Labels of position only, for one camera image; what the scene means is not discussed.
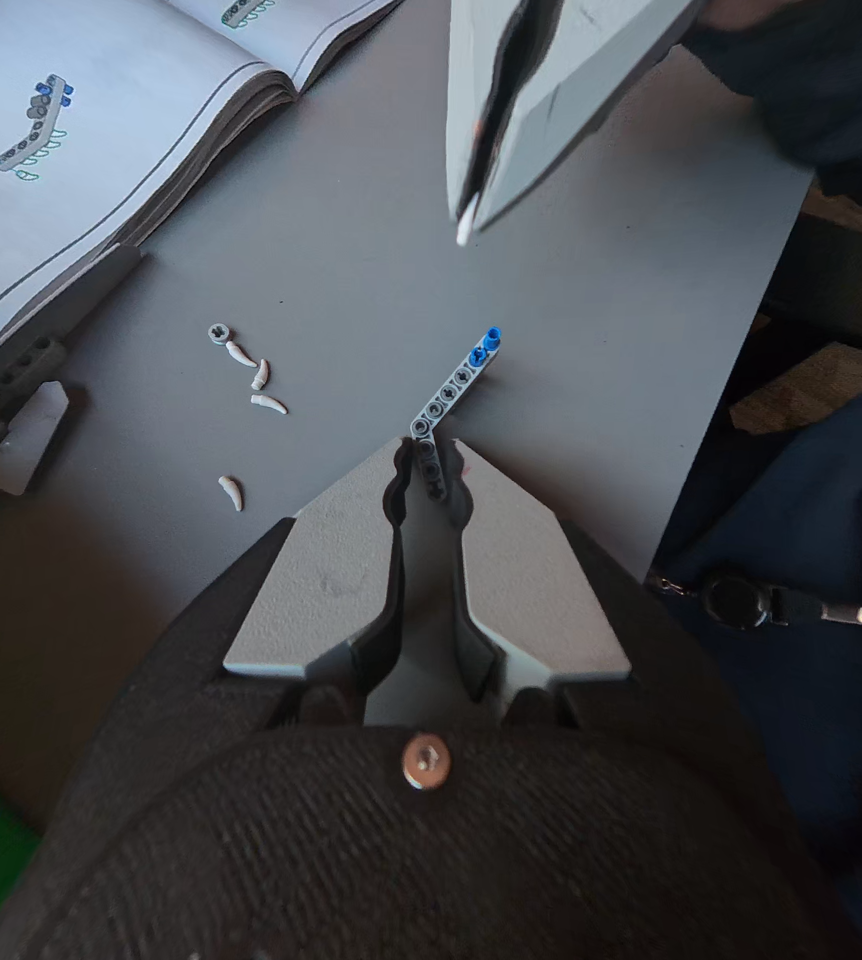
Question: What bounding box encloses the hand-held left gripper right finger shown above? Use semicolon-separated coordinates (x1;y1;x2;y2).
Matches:
449;438;633;721

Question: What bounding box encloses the black badge reel lanyard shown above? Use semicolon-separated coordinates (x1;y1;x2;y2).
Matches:
644;570;862;640

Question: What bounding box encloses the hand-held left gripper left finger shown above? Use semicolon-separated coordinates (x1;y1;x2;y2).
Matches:
223;436;414;700

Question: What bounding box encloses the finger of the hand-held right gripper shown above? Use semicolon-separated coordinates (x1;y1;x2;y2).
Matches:
444;0;531;222
472;0;708;234

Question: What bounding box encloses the grey angled lego beam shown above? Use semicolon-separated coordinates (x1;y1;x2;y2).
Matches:
410;327;503;502

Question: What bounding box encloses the lego instruction booklet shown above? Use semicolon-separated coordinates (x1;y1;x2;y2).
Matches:
0;0;407;376

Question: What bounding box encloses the person's right forearm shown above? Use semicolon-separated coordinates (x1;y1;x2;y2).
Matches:
682;0;862;219

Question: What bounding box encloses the grey lego assembly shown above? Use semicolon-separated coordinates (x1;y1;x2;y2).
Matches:
0;243;148;505

